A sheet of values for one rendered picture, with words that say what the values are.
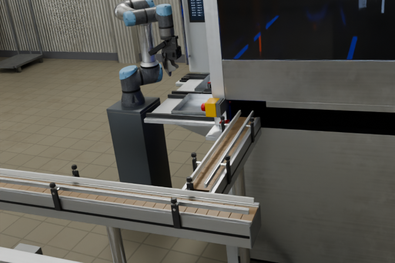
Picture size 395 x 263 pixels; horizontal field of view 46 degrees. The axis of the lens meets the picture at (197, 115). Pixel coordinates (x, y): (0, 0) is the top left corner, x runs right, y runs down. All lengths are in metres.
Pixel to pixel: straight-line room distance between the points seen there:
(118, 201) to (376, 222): 1.26
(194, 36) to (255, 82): 1.24
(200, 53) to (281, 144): 1.29
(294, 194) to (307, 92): 0.54
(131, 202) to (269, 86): 0.86
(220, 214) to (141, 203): 0.29
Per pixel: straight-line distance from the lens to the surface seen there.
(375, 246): 2.49
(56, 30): 7.80
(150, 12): 2.41
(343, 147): 2.22
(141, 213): 1.63
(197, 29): 3.30
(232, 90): 2.20
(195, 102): 2.61
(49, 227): 3.42
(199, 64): 3.37
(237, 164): 1.90
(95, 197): 1.75
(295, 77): 2.11
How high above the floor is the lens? 1.81
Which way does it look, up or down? 22 degrees down
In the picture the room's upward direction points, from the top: 6 degrees counter-clockwise
